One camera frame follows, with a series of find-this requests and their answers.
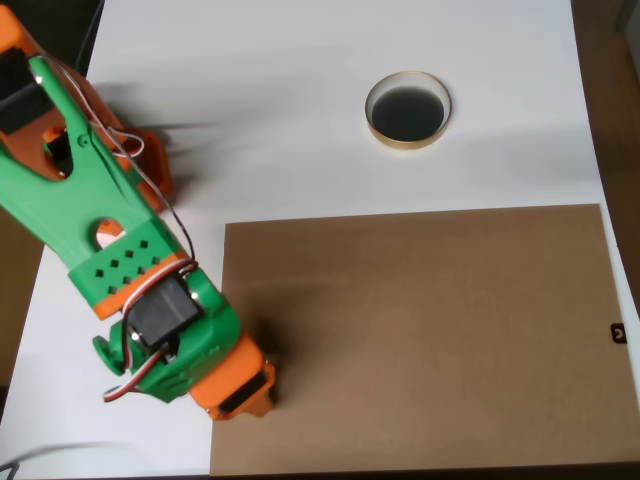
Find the orange gripper black servo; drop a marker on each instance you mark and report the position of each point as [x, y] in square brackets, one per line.
[243, 395]

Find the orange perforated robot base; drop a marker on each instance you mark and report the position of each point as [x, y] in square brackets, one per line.
[157, 165]

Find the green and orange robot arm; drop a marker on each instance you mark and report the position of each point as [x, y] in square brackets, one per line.
[75, 200]

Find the round dish gold rim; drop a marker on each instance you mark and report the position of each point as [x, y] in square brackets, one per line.
[407, 112]

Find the brown rectangular board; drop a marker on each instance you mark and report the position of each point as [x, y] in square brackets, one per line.
[425, 345]

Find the small black tag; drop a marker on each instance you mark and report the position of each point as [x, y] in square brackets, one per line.
[618, 333]

